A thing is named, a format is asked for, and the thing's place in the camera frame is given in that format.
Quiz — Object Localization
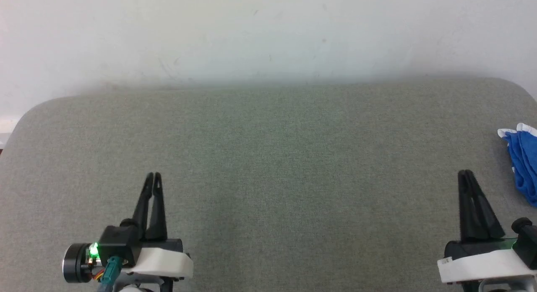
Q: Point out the blue shorts with white stripe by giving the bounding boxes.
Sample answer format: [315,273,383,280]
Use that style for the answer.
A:
[497,123,537,208]

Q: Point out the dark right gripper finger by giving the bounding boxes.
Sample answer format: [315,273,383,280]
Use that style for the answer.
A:
[457,170,483,243]
[464,170,506,242]

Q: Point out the grey fabric sofa seat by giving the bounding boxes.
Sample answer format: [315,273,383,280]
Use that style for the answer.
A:
[0,77,537,292]

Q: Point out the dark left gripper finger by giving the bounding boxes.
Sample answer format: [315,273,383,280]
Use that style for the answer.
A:
[132,172,155,239]
[145,172,169,242]

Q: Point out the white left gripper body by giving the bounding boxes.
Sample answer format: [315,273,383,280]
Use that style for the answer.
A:
[124,238,194,281]

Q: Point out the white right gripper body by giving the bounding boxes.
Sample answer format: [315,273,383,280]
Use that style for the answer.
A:
[437,237,537,284]

